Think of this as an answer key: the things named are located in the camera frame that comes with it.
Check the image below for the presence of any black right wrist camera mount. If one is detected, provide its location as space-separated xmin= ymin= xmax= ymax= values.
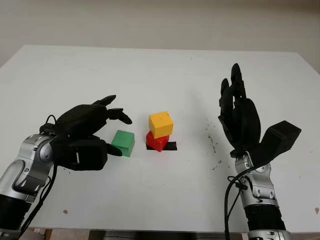
xmin=254 ymin=120 xmax=302 ymax=168

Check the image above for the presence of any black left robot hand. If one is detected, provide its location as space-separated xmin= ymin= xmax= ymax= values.
xmin=53 ymin=94 xmax=133 ymax=157

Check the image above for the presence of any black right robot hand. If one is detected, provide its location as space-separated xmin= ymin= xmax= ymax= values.
xmin=217 ymin=62 xmax=262 ymax=158

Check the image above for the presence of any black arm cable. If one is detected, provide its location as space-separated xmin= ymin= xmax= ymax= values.
xmin=223 ymin=166 xmax=251 ymax=240
xmin=18 ymin=114 xmax=60 ymax=240

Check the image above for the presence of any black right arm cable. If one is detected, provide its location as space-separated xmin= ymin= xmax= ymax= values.
xmin=223 ymin=166 xmax=251 ymax=240

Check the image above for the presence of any grey robot torso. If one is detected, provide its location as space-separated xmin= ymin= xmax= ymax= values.
xmin=88 ymin=230 xmax=249 ymax=240

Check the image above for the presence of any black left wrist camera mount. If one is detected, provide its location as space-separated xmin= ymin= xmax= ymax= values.
xmin=53 ymin=138 xmax=109 ymax=172

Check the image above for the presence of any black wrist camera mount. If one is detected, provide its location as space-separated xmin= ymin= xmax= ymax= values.
xmin=53 ymin=138 xmax=109 ymax=172
xmin=254 ymin=120 xmax=302 ymax=168

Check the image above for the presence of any red wooden block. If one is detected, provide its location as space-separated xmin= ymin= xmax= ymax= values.
xmin=145 ymin=131 xmax=170 ymax=153

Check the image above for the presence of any black tape strip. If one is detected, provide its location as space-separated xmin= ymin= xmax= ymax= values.
xmin=146 ymin=141 xmax=178 ymax=152

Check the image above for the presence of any green wooden block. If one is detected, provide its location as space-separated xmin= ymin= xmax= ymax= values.
xmin=111 ymin=129 xmax=135 ymax=158

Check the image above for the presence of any yellow wooden block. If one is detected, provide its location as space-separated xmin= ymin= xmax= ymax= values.
xmin=148 ymin=111 xmax=174 ymax=140

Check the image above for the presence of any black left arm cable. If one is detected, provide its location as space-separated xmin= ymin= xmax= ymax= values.
xmin=18 ymin=114 xmax=60 ymax=240

